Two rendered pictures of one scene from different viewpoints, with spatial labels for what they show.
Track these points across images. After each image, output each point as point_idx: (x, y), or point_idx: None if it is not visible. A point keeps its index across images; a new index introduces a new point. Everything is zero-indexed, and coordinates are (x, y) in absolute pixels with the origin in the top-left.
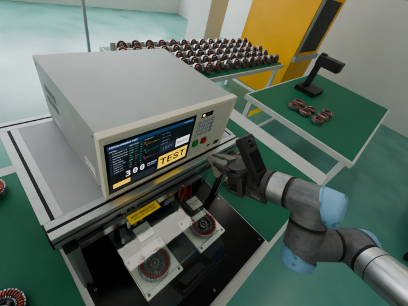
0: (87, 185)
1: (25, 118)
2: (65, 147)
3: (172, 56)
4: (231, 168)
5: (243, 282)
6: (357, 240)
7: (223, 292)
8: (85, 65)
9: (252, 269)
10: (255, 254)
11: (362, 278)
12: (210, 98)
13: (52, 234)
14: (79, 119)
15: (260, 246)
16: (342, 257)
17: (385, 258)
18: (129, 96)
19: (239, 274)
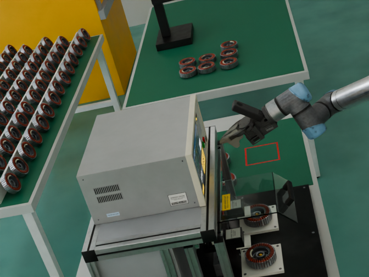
0: (186, 212)
1: (86, 237)
2: (139, 219)
3: (114, 113)
4: (243, 127)
5: (324, 216)
6: (326, 97)
7: (320, 231)
8: (106, 155)
9: (322, 206)
10: (313, 198)
11: (342, 107)
12: (187, 107)
13: (210, 228)
14: (164, 164)
15: (310, 191)
16: (328, 109)
17: (337, 90)
18: (158, 140)
19: (318, 215)
